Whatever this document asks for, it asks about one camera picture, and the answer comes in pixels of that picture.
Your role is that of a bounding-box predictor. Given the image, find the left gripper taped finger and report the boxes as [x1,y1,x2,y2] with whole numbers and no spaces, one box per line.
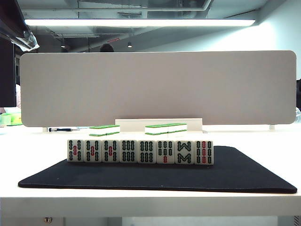
[0,20,32,51]
[0,0,39,49]

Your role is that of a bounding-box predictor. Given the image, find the five bamboo mahjong tile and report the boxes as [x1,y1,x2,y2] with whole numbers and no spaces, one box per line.
[101,139,120,163]
[84,139,103,163]
[67,139,85,163]

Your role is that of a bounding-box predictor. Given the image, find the six bamboo mahjong tile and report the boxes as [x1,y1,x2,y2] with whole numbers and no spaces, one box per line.
[137,140,157,164]
[119,139,138,163]

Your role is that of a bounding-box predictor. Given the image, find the seven bamboo mahjong tile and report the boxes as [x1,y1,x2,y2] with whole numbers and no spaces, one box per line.
[156,140,176,164]

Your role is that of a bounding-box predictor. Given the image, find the eight bamboo mahjong tile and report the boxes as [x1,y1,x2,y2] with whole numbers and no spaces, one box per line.
[175,140,195,165]

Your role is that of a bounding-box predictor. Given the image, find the nine bamboo mahjong tile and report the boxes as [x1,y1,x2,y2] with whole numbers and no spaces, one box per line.
[194,140,214,165]

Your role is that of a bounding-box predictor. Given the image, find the black monitor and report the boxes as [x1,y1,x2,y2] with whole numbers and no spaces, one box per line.
[0,36,16,108]

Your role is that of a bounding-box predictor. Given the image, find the pink clothed person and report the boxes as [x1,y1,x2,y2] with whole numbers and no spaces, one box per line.
[14,82,22,109]

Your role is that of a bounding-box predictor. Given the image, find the green box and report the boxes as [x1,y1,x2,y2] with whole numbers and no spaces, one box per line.
[0,113,22,127]

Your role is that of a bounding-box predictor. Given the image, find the long ceiling light strip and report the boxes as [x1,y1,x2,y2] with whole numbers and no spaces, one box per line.
[24,19,256,27]

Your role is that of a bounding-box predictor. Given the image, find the grey desk divider panel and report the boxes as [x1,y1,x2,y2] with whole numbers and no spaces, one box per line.
[19,50,297,128]

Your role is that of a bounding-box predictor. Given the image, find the white plastic tray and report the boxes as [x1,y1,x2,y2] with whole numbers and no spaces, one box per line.
[115,118,203,132]

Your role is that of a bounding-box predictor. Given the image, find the black cloth mouse mat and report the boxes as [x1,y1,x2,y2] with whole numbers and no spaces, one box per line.
[18,145,298,194]

